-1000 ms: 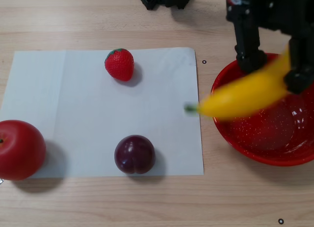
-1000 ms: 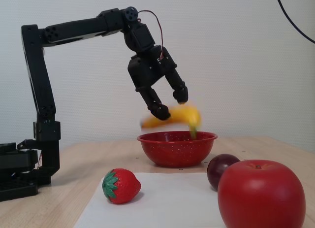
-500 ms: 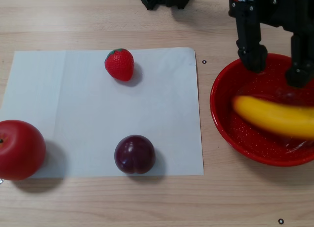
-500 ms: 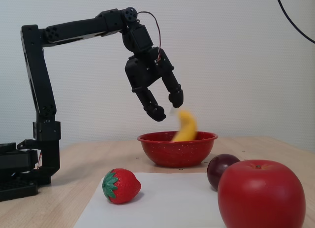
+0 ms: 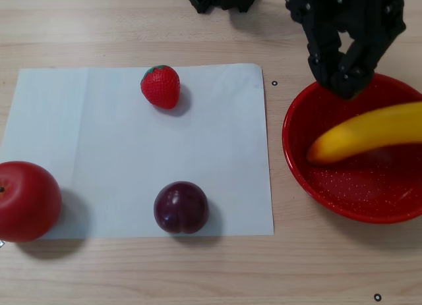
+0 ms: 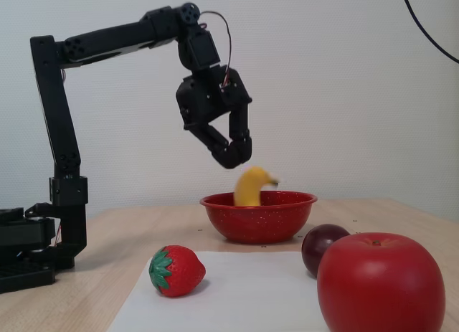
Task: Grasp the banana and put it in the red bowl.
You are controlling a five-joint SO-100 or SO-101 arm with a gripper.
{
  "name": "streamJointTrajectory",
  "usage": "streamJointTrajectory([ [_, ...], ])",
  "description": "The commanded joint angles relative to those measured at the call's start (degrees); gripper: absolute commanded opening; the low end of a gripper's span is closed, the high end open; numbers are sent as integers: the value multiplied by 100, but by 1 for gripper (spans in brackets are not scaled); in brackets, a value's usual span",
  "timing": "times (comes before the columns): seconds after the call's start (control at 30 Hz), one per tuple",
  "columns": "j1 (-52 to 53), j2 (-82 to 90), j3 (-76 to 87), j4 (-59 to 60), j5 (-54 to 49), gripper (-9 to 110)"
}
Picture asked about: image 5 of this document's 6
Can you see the red toy apple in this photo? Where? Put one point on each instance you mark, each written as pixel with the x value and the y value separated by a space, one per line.
pixel 26 203

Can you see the white paper sheet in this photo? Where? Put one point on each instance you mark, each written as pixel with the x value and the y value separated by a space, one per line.
pixel 132 153

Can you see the red toy strawberry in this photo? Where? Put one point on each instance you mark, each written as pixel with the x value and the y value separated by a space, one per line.
pixel 161 87

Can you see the dark purple toy plum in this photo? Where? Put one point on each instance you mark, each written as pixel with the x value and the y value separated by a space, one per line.
pixel 181 207

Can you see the yellow toy banana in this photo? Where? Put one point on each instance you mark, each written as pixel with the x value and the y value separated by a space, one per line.
pixel 362 130

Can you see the red speckled enamel bowl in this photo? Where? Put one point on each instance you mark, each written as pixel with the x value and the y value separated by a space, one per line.
pixel 346 193

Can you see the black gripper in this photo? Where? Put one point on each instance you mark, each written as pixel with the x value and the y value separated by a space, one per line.
pixel 346 16

